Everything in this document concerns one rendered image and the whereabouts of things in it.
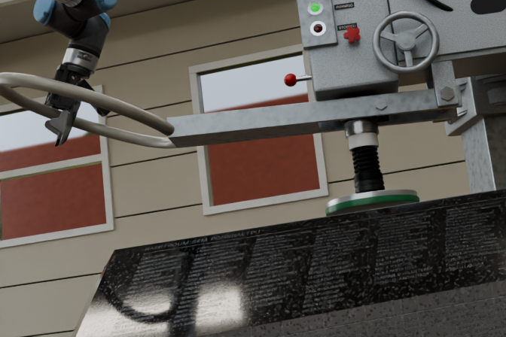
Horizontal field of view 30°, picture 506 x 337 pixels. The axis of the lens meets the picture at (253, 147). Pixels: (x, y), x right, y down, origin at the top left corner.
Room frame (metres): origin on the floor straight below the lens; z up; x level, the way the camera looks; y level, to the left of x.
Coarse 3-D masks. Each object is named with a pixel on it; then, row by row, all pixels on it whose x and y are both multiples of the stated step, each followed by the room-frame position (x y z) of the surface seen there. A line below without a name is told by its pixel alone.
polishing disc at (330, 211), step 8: (352, 200) 2.10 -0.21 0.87; (360, 200) 2.09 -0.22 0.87; (368, 200) 2.08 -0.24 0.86; (376, 200) 2.08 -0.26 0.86; (384, 200) 2.08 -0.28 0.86; (392, 200) 2.09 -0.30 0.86; (400, 200) 2.10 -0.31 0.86; (408, 200) 2.11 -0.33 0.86; (416, 200) 2.14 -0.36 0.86; (328, 208) 2.16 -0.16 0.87; (336, 208) 2.13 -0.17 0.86; (344, 208) 2.11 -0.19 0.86; (352, 208) 2.13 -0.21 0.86; (360, 208) 2.14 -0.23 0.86; (368, 208) 2.16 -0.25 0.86
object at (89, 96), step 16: (0, 80) 2.08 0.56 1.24; (16, 80) 2.04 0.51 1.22; (32, 80) 2.02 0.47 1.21; (48, 80) 2.01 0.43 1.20; (16, 96) 2.30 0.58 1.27; (80, 96) 2.01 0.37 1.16; (96, 96) 2.01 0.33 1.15; (48, 112) 2.41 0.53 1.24; (128, 112) 2.05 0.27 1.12; (144, 112) 2.07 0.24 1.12; (80, 128) 2.46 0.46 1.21; (96, 128) 2.46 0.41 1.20; (112, 128) 2.47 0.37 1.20; (160, 128) 2.12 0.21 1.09; (144, 144) 2.44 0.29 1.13; (160, 144) 2.38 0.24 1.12
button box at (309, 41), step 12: (300, 0) 2.07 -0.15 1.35; (312, 0) 2.07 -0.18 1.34; (324, 0) 2.07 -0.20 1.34; (300, 12) 2.07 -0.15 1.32; (324, 12) 2.07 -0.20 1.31; (300, 24) 2.07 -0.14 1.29; (312, 36) 2.07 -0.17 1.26; (324, 36) 2.07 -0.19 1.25; (336, 36) 2.07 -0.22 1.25; (312, 48) 2.09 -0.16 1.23
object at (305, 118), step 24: (360, 96) 2.13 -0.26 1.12; (384, 96) 2.12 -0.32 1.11; (408, 96) 2.12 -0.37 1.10; (432, 96) 2.11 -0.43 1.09; (168, 120) 2.17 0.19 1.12; (192, 120) 2.16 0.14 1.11; (216, 120) 2.16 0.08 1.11; (240, 120) 2.15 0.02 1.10; (264, 120) 2.15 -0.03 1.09; (288, 120) 2.14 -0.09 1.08; (312, 120) 2.14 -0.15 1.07; (336, 120) 2.14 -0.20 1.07; (408, 120) 2.23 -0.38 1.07; (432, 120) 2.23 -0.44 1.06; (192, 144) 2.27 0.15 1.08
